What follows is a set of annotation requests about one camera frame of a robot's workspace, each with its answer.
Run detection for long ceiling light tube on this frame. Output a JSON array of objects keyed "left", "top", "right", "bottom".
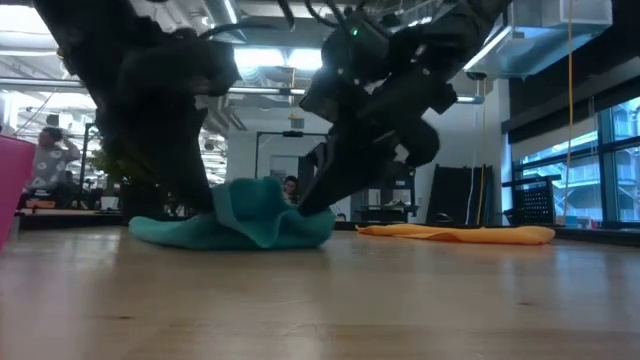
[{"left": 0, "top": 77, "right": 484, "bottom": 105}]

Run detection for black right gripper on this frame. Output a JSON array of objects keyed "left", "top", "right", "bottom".
[{"left": 298, "top": 54, "right": 459, "bottom": 217}]

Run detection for person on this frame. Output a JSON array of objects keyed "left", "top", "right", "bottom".
[
  {"left": 27, "top": 126, "right": 81, "bottom": 196},
  {"left": 282, "top": 174, "right": 300, "bottom": 206}
]

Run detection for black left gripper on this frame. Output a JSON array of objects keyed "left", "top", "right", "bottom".
[{"left": 94, "top": 44, "right": 216, "bottom": 215}]

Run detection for black aluminium table frame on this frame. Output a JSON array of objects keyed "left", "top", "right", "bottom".
[{"left": 17, "top": 212, "right": 640, "bottom": 247}]

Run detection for black background cabinet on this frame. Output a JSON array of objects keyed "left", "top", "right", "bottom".
[{"left": 349, "top": 159, "right": 417, "bottom": 224}]

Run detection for pink plastic basket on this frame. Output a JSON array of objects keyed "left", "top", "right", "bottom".
[{"left": 0, "top": 134, "right": 37, "bottom": 250}]

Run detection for silver ventilation duct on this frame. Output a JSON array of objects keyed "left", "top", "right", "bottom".
[{"left": 464, "top": 0, "right": 614, "bottom": 80}]

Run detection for black framed window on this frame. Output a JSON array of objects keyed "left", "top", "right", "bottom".
[{"left": 509, "top": 94, "right": 640, "bottom": 229}]

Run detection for black perforated cart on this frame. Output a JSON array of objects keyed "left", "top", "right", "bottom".
[{"left": 501, "top": 174, "right": 564, "bottom": 227}]

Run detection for teal microfiber towel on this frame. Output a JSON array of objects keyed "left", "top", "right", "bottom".
[{"left": 128, "top": 176, "right": 337, "bottom": 251}]

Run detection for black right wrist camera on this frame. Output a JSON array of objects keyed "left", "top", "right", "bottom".
[{"left": 319, "top": 13, "right": 392, "bottom": 87}]

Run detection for black background rig frame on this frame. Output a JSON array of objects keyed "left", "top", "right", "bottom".
[{"left": 254, "top": 130, "right": 329, "bottom": 181}]

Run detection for yellow hanging cable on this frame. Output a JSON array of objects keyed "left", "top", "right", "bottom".
[{"left": 563, "top": 0, "right": 576, "bottom": 224}]

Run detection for black leaning panels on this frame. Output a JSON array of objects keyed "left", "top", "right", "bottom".
[{"left": 427, "top": 163, "right": 494, "bottom": 227}]

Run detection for orange microfiber towel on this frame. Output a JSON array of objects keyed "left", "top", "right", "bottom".
[{"left": 355, "top": 223, "right": 556, "bottom": 246}]

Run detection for black plant pot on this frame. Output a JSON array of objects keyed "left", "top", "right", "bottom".
[{"left": 119, "top": 183, "right": 169, "bottom": 227}]

